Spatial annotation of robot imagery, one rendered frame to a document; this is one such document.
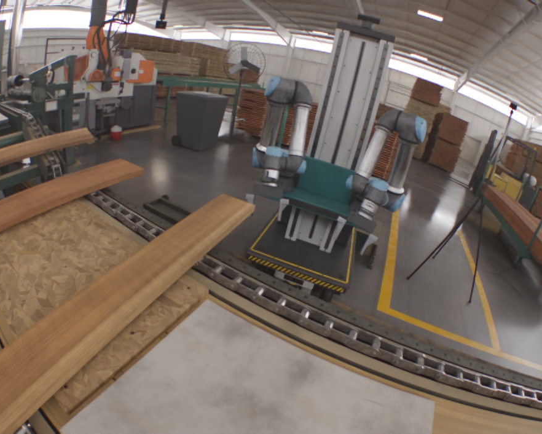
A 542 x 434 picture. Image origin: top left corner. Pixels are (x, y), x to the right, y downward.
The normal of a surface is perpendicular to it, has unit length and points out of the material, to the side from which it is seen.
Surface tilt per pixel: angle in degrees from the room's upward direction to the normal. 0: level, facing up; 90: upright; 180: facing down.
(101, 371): 0
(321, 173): 90
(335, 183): 90
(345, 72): 90
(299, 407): 0
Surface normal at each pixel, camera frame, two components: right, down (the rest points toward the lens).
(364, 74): -0.32, 0.40
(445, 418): 0.19, -0.86
